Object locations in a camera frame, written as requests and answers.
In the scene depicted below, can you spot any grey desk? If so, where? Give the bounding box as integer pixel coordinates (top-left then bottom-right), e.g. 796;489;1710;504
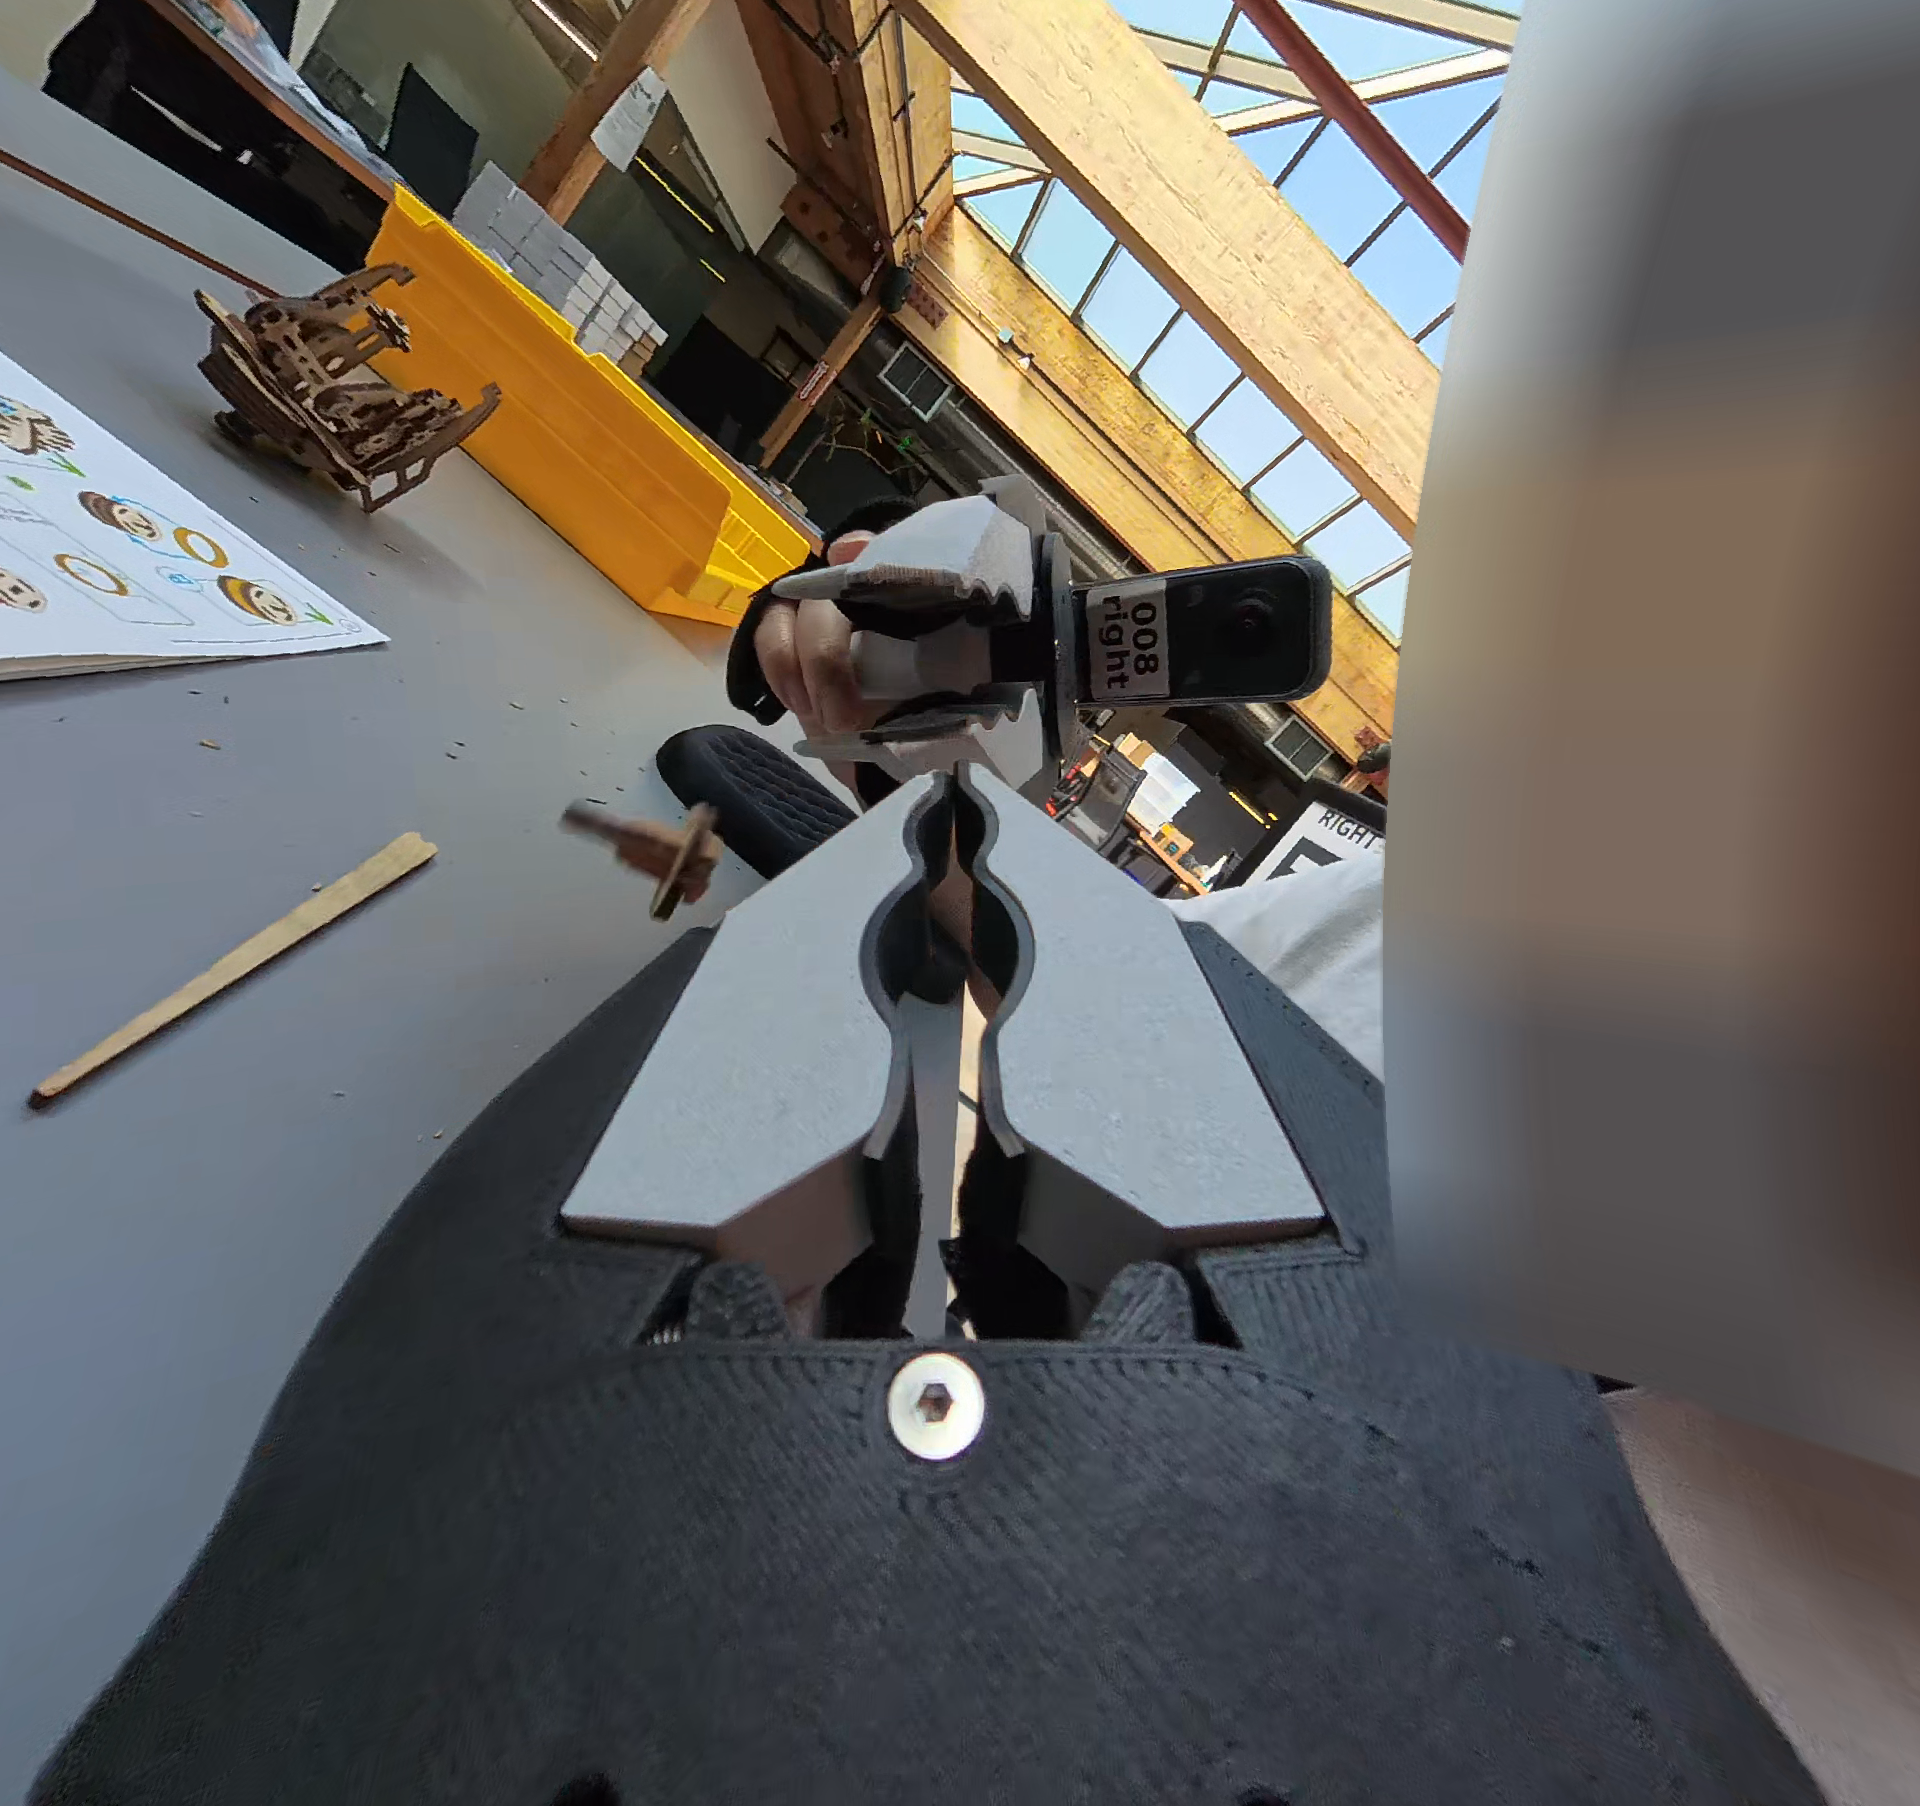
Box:
0;66;932;1806

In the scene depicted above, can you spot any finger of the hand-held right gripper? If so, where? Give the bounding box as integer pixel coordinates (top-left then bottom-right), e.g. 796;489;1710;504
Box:
794;628;1054;785
772;493;1040;622

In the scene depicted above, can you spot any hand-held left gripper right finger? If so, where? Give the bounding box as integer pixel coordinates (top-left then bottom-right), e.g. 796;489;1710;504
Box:
958;771;1332;1338

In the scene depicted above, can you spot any wooden mechanical model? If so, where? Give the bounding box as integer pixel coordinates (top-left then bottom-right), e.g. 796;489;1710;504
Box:
195;263;504;515

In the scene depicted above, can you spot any black and white sign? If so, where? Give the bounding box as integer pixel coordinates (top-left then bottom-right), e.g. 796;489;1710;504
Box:
1245;792;1389;885

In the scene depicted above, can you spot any paper note on post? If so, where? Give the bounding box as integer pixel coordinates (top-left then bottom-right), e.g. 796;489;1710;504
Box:
589;66;672;171

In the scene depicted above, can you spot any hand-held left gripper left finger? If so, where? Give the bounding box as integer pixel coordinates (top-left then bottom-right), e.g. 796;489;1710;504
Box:
561;774;957;1338

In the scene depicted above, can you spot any stack of white boxes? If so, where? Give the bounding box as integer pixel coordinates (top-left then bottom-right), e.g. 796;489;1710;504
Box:
449;160;669;367

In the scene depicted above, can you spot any wooden side table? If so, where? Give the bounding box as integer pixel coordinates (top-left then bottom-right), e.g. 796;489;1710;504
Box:
0;0;395;195

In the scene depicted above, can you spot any small wooden gear axle part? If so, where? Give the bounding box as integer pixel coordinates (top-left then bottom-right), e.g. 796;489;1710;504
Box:
559;799;724;923

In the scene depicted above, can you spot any person's right hand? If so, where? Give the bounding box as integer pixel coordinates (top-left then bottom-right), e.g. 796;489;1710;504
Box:
753;531;875;776

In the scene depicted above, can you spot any person's white shirt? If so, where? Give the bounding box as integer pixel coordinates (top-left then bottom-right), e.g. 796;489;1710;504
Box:
1185;847;1391;1087

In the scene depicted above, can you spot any person's left forearm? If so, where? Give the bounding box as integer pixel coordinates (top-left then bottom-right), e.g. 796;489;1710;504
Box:
1597;1386;1920;1806

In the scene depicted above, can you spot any yellow plastic bin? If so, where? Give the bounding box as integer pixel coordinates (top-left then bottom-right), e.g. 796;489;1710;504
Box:
364;184;822;625

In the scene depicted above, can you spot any flat wooden stick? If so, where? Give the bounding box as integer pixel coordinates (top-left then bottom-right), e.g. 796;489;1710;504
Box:
26;829;441;1108

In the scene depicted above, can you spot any illustrated instruction booklet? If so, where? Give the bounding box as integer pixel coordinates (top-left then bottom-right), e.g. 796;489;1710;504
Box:
0;351;391;683

